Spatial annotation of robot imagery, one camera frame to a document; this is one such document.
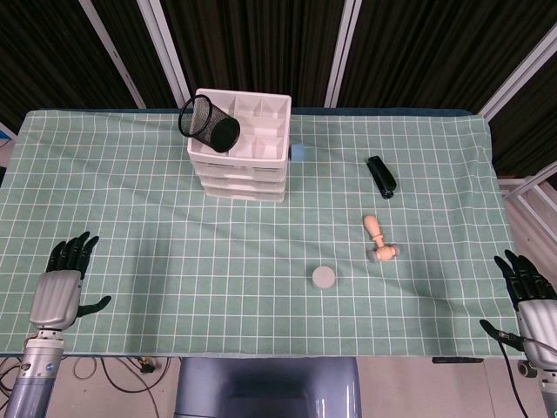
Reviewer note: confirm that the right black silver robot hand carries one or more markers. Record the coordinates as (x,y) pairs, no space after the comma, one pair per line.
(537,318)

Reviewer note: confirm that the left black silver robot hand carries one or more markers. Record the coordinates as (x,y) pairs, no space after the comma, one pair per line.
(56,296)

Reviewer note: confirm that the left blue robot arm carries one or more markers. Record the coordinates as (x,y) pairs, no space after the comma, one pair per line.
(35,383)

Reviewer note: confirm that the right blue robot arm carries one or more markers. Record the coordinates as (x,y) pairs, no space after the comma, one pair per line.
(550,392)

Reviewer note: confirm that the white plastic drawer cabinet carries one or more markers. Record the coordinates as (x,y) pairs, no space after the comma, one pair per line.
(243,178)

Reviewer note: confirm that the green checked tablecloth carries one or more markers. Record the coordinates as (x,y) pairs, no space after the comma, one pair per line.
(217,261)

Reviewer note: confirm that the wooden toy hammer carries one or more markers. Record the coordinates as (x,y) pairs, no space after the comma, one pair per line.
(374,228)

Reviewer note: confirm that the black stapler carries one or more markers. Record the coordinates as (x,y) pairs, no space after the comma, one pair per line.
(383,176)

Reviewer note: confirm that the grey lidded jar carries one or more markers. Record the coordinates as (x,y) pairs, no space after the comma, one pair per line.
(324,277)

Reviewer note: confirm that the blue robot torso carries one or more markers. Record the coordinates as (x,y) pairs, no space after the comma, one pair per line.
(265,383)

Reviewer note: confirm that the black mesh pen cup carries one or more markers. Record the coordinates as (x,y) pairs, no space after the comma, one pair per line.
(204,124)

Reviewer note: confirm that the blue foam cube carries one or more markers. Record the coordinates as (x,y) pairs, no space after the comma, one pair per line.
(297,152)

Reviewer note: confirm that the aluminium side frame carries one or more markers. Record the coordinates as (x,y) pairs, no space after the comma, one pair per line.
(528,183)

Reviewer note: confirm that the aluminium frame post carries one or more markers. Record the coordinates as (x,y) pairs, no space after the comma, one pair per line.
(520,74)
(167,52)
(344,52)
(111,52)

